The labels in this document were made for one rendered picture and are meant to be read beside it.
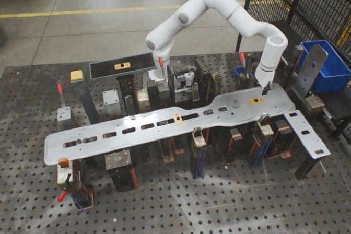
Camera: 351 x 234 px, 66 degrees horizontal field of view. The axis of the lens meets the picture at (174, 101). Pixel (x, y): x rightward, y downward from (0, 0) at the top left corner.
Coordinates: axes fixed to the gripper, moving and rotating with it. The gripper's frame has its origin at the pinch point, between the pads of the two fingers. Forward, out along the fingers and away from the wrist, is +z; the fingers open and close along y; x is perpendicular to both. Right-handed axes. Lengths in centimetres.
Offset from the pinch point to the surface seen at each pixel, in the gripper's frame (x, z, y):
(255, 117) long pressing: -5.3, 11.9, 10.5
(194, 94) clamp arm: -33.3, 8.7, -12.2
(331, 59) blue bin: 51, 1, -10
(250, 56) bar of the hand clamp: -0.4, -8.6, -15.8
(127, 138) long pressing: -75, 12, 5
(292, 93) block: 24.8, 14.4, -1.0
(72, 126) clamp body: -103, 13, -12
